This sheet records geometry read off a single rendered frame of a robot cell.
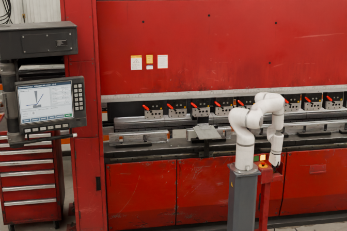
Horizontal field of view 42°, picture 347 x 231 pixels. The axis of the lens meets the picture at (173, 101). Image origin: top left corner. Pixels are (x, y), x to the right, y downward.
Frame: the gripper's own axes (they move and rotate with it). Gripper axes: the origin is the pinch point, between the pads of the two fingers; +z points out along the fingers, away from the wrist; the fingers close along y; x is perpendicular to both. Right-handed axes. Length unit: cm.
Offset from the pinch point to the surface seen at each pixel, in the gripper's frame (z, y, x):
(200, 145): -10, -37, -49
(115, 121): -17, -89, -109
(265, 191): 18.0, 2.5, -7.1
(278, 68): -72, -38, 19
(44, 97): -72, -22, -173
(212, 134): -24, -28, -43
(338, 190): 40, -6, 79
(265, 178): 3.0, 6.5, -11.5
